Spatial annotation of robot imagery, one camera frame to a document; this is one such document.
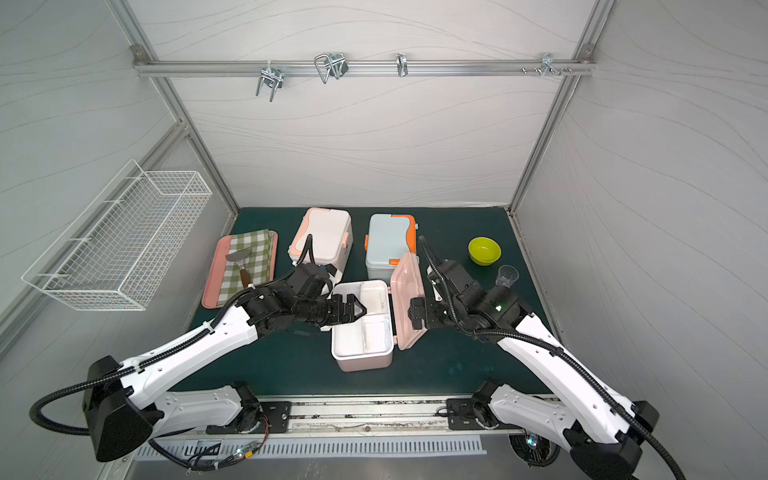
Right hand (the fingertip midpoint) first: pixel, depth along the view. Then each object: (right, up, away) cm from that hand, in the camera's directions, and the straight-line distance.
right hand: (428, 309), depth 70 cm
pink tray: (-69, +6, +31) cm, 76 cm away
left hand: (-18, -2, +3) cm, 18 cm away
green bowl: (+24, +12, +34) cm, 44 cm away
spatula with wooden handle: (-63, +10, +34) cm, 73 cm away
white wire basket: (-72, +13, -2) cm, 73 cm away
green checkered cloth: (-55, +7, +33) cm, 65 cm away
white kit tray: (-14, -8, +6) cm, 17 cm away
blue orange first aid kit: (-9, +17, +25) cm, 31 cm away
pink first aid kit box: (-5, +4, +14) cm, 15 cm away
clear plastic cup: (+30, +4, +28) cm, 41 cm away
